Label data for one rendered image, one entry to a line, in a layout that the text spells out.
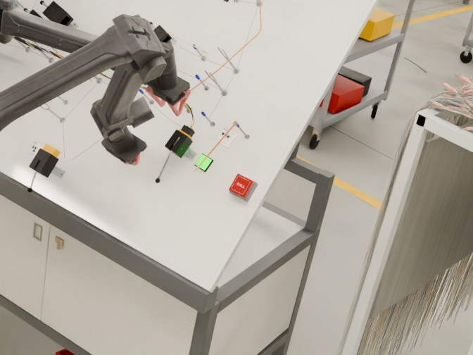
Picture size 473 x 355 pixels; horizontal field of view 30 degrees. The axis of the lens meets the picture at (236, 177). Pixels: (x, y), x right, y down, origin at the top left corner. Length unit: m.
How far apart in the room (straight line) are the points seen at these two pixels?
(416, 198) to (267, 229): 0.58
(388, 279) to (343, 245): 1.87
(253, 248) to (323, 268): 1.50
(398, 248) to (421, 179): 0.21
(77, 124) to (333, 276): 1.82
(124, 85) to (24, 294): 1.23
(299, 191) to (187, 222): 2.36
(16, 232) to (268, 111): 0.89
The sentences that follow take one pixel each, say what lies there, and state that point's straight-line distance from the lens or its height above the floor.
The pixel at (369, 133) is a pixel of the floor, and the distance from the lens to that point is 5.57.
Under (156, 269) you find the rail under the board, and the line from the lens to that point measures 2.37.
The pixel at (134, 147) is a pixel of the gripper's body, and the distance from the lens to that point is 2.16.
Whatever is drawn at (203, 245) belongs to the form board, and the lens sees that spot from 2.34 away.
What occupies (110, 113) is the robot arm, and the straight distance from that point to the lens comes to 1.93.
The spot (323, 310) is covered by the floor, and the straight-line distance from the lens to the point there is 3.85.
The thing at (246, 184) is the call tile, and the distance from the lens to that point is 2.31.
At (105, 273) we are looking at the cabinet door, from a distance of 2.57.
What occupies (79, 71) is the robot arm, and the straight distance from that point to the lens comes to 1.61.
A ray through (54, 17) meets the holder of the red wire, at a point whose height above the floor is 1.30.
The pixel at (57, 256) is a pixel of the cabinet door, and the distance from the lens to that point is 2.69.
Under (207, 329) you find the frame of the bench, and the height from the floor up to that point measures 0.72.
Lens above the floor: 2.21
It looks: 28 degrees down
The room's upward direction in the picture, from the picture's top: 12 degrees clockwise
